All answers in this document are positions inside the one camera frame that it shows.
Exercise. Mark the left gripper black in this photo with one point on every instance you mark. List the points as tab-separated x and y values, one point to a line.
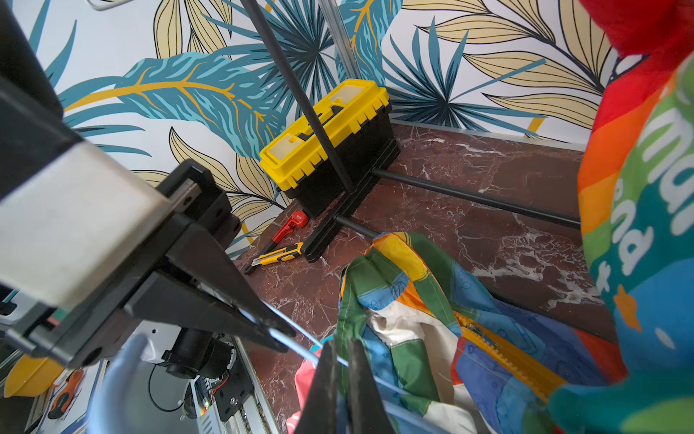
160	282

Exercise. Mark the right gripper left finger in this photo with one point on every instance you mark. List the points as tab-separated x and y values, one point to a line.
320	412

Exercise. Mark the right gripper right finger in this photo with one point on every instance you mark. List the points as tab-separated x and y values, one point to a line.
366	410

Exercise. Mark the light blue wire hanger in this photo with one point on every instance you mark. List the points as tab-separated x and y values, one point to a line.
394	412

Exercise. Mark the rainbow striped jacket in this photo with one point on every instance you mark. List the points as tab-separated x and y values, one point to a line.
447	351

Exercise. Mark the pink bear-print jacket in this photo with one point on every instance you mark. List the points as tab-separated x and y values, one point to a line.
303	381

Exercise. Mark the yellow black utility knife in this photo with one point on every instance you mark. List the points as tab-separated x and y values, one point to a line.
281	255

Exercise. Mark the red pipe wrench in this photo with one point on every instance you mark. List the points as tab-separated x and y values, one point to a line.
298	219

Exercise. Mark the black clothes rack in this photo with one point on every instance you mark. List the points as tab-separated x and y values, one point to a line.
340	217

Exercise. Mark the yellow black toolbox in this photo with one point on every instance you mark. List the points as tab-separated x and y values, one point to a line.
356	119

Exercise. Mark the rainbow jacket red hood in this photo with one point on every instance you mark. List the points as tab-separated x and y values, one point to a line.
635	194

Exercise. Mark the left aluminium frame post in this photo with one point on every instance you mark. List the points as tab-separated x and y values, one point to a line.
334	21

